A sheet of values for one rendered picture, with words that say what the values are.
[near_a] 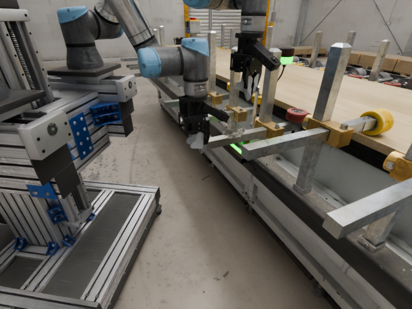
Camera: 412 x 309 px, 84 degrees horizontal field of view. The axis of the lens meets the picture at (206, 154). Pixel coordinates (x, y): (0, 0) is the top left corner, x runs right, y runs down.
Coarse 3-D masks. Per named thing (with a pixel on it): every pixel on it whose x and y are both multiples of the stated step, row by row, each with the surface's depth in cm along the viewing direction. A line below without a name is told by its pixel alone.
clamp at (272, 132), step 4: (256, 120) 93; (256, 124) 93; (260, 124) 91; (264, 124) 89; (268, 124) 89; (272, 124) 89; (268, 128) 87; (272, 128) 86; (280, 128) 86; (268, 132) 88; (272, 132) 85; (276, 132) 85; (280, 132) 86; (268, 136) 88; (272, 136) 86; (276, 136) 86
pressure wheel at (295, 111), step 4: (292, 108) 94; (296, 108) 94; (288, 112) 91; (292, 112) 90; (296, 112) 91; (300, 112) 91; (304, 112) 90; (288, 116) 91; (292, 116) 89; (296, 116) 89; (300, 116) 88; (304, 116) 89; (292, 120) 90; (296, 120) 89; (300, 120) 89; (292, 132) 96
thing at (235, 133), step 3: (228, 129) 82; (234, 129) 83; (237, 129) 83; (240, 129) 84; (243, 129) 85; (225, 132) 83; (228, 132) 83; (231, 132) 83; (234, 132) 82; (237, 132) 82; (240, 132) 83; (243, 132) 84; (228, 135) 82; (231, 135) 80; (234, 135) 80; (237, 135) 81; (240, 135) 82; (231, 138) 80
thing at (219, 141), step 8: (256, 128) 88; (264, 128) 88; (288, 128) 92; (296, 128) 93; (216, 136) 82; (224, 136) 82; (240, 136) 83; (248, 136) 85; (256, 136) 86; (264, 136) 88; (208, 144) 79; (216, 144) 80; (224, 144) 82
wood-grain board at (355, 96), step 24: (216, 48) 289; (216, 72) 160; (240, 72) 160; (264, 72) 160; (288, 72) 160; (312, 72) 160; (288, 96) 111; (312, 96) 111; (360, 96) 111; (384, 96) 111; (408, 96) 111; (336, 120) 84; (408, 120) 84; (384, 144) 68; (408, 144) 68
